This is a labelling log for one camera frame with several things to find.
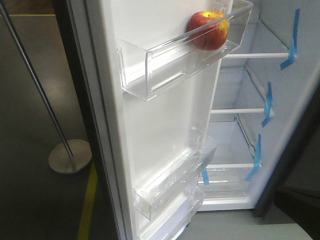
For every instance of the clear crisper drawer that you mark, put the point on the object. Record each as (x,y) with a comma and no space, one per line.
(224,182)

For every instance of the clear lower door bin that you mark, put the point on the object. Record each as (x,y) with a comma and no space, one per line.
(175,217)

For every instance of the clear door bin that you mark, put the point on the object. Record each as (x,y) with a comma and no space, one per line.
(152,195)
(147,73)
(175,217)

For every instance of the clear middle door bin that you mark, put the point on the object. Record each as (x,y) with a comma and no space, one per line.
(152,195)

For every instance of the white fridge door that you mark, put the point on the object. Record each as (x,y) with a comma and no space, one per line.
(132,139)

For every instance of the grey fridge with white interior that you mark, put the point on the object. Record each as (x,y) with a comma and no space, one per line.
(263,98)

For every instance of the red yellow apple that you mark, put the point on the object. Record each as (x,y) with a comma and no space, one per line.
(212,37)

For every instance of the silver pole stand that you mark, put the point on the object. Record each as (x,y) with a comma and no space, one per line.
(70,156)

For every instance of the clear upper door bin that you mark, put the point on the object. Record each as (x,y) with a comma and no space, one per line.
(147,73)

